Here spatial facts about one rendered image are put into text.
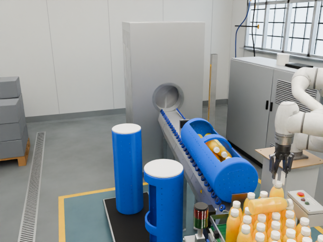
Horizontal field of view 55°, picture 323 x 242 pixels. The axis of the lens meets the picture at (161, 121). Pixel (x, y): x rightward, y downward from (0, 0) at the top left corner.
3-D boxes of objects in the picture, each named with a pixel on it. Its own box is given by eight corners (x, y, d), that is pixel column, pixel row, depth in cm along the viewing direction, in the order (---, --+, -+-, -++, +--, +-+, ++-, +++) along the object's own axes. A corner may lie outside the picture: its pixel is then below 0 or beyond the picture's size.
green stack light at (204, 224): (204, 219, 143) (205, 210, 141) (209, 228, 137) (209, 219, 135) (191, 221, 142) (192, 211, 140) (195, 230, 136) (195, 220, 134)
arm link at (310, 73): (291, 72, 187) (316, 73, 181) (295, 62, 200) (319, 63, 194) (289, 91, 193) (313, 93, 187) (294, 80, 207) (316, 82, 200)
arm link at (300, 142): (282, 143, 253) (286, 117, 246) (307, 147, 244) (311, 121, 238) (279, 150, 239) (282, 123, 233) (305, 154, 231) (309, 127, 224)
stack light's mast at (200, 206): (204, 230, 144) (205, 200, 139) (208, 239, 139) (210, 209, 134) (191, 232, 143) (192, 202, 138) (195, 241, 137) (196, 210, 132)
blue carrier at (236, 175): (213, 144, 275) (210, 114, 266) (260, 197, 194) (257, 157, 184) (182, 151, 272) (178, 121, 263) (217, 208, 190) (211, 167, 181)
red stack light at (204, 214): (205, 210, 141) (205, 202, 140) (209, 218, 135) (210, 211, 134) (192, 211, 140) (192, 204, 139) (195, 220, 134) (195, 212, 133)
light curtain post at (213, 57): (208, 200, 365) (216, 54, 312) (210, 203, 360) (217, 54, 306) (204, 200, 364) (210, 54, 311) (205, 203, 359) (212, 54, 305)
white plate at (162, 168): (165, 155, 239) (165, 157, 239) (136, 166, 221) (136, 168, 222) (191, 167, 219) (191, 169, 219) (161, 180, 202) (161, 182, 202)
